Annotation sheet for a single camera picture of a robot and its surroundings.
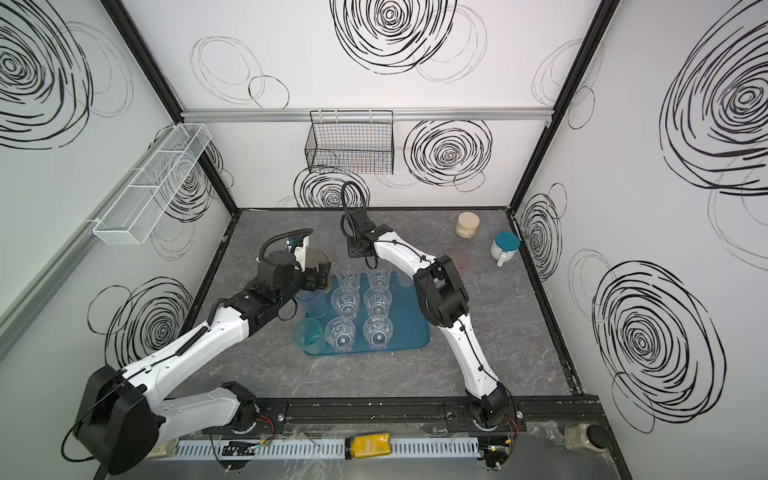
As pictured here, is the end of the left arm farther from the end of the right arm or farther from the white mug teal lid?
the white mug teal lid

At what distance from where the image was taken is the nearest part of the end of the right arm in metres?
0.75

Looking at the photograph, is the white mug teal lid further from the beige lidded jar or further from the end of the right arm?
the end of the right arm

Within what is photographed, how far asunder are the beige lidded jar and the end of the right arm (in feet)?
1.38

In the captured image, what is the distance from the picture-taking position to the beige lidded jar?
3.62ft

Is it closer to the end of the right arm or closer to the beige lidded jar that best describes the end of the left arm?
the end of the right arm

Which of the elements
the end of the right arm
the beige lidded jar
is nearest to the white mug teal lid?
the beige lidded jar

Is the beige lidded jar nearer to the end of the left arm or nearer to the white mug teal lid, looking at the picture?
the white mug teal lid

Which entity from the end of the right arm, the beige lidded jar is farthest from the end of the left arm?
the beige lidded jar
